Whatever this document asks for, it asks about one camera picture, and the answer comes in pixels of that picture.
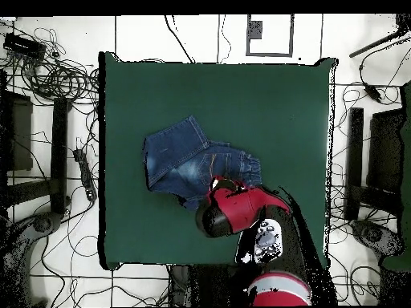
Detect blue denim jeans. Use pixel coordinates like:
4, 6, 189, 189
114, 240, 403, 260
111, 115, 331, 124
142, 115, 263, 212

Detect black flat panel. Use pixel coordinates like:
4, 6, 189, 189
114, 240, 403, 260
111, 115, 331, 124
366, 107, 406, 195
0, 89, 34, 172

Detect dark green table cloth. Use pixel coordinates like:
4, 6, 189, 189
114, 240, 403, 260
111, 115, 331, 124
98, 51, 338, 270

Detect black upright bar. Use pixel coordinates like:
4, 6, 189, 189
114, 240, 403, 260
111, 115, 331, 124
344, 107, 365, 221
50, 96, 72, 215

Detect black power strip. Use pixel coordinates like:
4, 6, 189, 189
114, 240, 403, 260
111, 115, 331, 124
72, 148, 98, 202

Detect small grey square patch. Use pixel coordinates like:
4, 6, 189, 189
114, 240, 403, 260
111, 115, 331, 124
249, 20, 264, 40

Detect black wheeled stand base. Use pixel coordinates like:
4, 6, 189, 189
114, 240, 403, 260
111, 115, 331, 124
350, 218, 406, 261
0, 211, 63, 307

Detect black power adapter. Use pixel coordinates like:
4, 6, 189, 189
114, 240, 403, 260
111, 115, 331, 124
363, 83, 383, 103

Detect green cloth sheet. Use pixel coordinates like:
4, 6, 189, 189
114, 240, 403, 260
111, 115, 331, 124
381, 81, 411, 273

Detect black rod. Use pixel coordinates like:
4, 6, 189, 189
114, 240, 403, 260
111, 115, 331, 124
348, 26, 411, 59

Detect black electronics box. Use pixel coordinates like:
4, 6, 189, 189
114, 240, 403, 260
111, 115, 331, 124
2, 32, 48, 60

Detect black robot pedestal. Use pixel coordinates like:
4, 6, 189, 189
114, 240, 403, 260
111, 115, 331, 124
168, 264, 251, 307

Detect tangled black cables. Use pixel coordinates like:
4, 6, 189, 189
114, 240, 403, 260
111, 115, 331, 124
18, 26, 100, 103

